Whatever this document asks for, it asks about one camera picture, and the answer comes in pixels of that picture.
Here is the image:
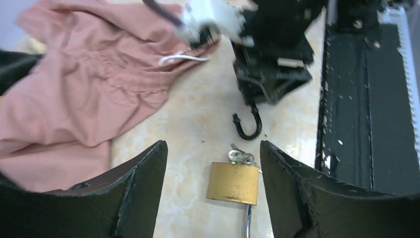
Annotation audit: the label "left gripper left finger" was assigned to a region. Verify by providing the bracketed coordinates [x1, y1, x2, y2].
[0, 140, 168, 238]

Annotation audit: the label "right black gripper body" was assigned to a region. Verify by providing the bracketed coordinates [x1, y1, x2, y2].
[232, 19, 314, 105]

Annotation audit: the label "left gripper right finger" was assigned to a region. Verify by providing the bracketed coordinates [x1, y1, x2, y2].
[260, 141, 420, 238]

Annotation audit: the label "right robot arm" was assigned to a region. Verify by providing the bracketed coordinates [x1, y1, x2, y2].
[232, 0, 382, 106]

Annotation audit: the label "black Kaijing padlock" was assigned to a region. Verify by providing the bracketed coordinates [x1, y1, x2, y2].
[232, 101, 263, 141]

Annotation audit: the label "brass padlock with open shackle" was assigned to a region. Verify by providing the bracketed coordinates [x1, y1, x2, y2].
[207, 143, 262, 238]

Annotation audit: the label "black floral pillow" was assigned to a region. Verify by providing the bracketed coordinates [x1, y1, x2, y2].
[0, 50, 43, 95]

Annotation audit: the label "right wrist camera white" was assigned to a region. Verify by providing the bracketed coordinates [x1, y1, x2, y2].
[174, 0, 255, 47]

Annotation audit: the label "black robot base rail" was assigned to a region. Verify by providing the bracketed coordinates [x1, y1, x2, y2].
[315, 7, 420, 195]

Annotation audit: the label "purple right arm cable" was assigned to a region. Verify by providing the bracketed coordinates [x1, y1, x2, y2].
[143, 0, 184, 29]

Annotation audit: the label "pink drawstring shorts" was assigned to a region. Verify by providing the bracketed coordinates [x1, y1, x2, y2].
[0, 0, 216, 192]

